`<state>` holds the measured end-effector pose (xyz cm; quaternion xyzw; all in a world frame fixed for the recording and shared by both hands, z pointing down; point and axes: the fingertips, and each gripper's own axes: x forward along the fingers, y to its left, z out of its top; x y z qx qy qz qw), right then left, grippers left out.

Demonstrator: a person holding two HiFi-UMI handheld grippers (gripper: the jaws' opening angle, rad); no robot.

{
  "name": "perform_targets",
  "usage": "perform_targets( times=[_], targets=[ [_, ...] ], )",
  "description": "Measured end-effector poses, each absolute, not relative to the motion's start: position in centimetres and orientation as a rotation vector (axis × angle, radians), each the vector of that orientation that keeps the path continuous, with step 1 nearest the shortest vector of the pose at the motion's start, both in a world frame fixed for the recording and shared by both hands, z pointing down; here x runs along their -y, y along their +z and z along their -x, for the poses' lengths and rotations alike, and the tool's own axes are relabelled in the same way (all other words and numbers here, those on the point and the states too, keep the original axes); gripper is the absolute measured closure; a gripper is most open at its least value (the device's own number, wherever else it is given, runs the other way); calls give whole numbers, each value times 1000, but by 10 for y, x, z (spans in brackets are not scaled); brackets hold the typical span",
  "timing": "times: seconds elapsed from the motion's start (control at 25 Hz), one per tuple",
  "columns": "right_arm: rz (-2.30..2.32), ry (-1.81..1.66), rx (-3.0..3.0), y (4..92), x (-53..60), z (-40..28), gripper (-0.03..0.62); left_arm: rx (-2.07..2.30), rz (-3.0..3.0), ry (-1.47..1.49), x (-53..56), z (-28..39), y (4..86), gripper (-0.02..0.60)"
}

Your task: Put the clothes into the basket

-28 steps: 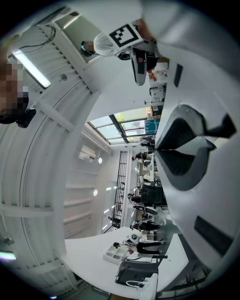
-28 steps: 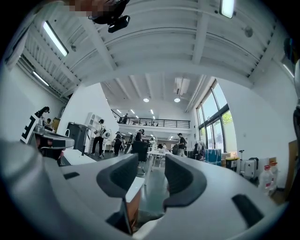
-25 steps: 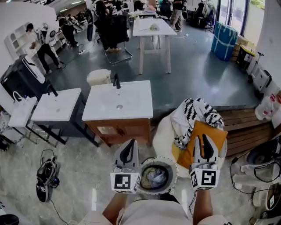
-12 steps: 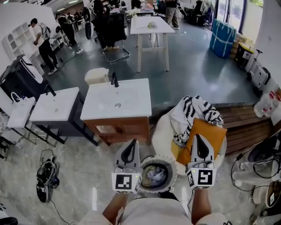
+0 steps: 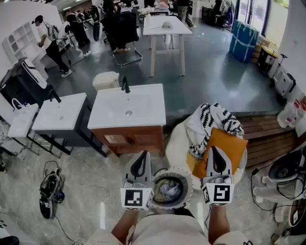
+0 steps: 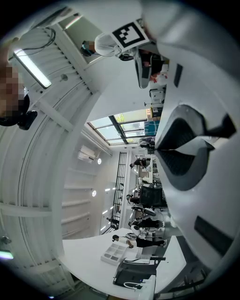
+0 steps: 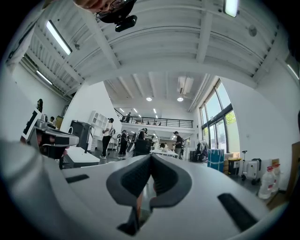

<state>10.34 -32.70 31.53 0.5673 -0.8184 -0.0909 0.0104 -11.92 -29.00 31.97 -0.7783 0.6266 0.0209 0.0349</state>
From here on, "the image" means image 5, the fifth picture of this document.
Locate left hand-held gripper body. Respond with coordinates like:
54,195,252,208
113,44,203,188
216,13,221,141
120,178,155,212

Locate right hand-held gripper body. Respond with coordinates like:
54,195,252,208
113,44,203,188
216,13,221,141
200,175,235,207

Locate beige clothes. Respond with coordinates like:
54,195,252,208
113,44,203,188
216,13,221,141
153,181,168,203

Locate blue checkered clothes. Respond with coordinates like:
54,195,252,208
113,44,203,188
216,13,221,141
159,180,183,202

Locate woven white laundry basket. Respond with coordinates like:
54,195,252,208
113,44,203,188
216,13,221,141
151,167,194,211

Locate person's left forearm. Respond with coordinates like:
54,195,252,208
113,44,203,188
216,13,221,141
111,210,141,245

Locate person's right forearm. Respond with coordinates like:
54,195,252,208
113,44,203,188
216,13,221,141
208,205,230,245

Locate orange cushion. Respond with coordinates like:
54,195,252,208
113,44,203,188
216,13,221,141
192,128,249,179

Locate white bean bag chair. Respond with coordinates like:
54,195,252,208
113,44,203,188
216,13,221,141
164,107,248,192

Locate person's light shirt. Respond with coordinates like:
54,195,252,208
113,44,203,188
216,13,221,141
90,213,254,245

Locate black and white patterned blanket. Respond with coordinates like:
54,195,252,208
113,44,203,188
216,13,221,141
186,102,244,160

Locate wooden slat platform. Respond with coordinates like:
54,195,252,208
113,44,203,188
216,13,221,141
239,116,298,168

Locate white garment steamer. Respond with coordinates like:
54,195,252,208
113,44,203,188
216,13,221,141
252,150,306,202

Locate wooden vanity with white sink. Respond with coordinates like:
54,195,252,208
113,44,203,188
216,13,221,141
87,83,167,157

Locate clear water bottles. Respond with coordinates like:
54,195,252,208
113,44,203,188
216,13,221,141
277,98,306,130

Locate black faucet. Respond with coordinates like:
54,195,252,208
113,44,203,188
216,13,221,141
49,89,62,103
121,76,131,94

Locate white bin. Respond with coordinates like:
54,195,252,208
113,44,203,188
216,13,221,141
92,71,120,91

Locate silver suitcase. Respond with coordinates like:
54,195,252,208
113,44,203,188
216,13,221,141
269,54,297,99

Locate small white sink chrome stand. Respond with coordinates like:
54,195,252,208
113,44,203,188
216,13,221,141
7,98,40,154

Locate yellow and black box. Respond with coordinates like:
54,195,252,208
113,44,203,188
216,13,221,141
257,44,279,75

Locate black cabinet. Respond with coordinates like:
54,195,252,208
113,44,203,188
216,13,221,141
0,57,55,109

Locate black office chair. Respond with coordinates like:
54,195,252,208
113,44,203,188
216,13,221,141
105,11,143,67

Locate white table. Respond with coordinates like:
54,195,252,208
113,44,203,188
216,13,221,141
142,16,193,78

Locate white shelf unit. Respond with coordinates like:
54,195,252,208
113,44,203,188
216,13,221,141
1,22,48,79

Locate black gear pack with cables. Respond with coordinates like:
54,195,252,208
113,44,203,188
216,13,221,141
39,160,66,220

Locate grey frame vanity white sink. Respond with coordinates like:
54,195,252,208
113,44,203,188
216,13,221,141
32,92,107,158

